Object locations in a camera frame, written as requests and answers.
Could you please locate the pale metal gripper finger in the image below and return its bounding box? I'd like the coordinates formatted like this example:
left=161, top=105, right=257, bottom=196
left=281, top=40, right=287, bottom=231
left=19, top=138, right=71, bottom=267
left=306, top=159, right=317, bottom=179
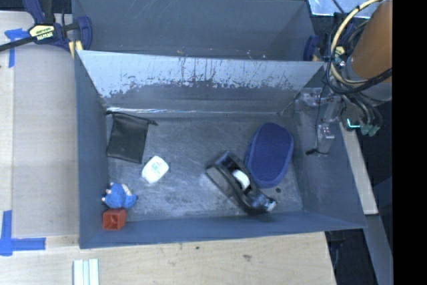
left=294, top=89, right=323, bottom=108
left=316, top=122, right=336, bottom=154

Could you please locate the black tape dispenser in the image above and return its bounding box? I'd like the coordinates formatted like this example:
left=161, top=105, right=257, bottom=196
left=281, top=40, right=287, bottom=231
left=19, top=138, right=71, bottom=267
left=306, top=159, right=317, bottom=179
left=204, top=150, right=278, bottom=216

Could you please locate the grey metal bin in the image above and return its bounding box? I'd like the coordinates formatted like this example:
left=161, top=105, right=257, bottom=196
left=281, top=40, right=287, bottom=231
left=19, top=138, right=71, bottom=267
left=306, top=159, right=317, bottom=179
left=70, top=0, right=368, bottom=250

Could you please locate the white plastic floss box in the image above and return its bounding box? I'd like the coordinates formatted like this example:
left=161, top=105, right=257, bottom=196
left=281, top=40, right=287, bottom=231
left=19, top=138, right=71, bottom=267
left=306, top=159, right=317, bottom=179
left=141, top=155, right=170, bottom=185

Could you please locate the black cloth pouch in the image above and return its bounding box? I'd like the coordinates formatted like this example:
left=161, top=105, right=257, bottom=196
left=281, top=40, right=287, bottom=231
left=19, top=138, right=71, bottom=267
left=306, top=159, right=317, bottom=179
left=105, top=111, right=159, bottom=165

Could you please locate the blue toy animal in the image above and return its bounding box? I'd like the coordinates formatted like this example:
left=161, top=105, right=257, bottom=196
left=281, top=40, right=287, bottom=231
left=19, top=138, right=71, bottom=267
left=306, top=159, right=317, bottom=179
left=101, top=181, right=139, bottom=210

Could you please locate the red-orange cube block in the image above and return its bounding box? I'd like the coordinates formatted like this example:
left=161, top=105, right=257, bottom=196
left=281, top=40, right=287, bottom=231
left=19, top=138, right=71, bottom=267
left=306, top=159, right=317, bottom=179
left=101, top=208, right=128, bottom=232

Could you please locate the pale wood board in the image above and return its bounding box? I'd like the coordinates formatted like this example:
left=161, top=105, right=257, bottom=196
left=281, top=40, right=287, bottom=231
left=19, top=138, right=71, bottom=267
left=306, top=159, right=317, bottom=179
left=11, top=43, right=81, bottom=240

